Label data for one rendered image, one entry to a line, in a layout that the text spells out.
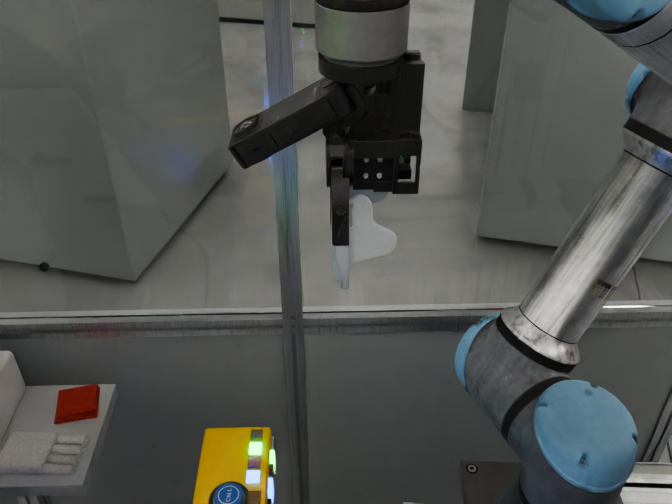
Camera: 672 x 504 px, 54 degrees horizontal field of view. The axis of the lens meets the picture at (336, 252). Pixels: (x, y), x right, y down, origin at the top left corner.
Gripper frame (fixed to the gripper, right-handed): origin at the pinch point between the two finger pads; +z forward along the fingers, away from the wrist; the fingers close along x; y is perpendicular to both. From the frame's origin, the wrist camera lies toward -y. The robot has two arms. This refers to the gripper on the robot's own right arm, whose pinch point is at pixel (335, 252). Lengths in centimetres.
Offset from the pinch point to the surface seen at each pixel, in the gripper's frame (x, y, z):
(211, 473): 4.1, -17.4, 40.7
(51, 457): 22, -50, 60
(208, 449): 8.2, -18.4, 40.7
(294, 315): 45, -7, 47
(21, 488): 18, -55, 62
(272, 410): 45, -13, 75
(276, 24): 45.9, -7.6, -9.2
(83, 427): 31, -48, 62
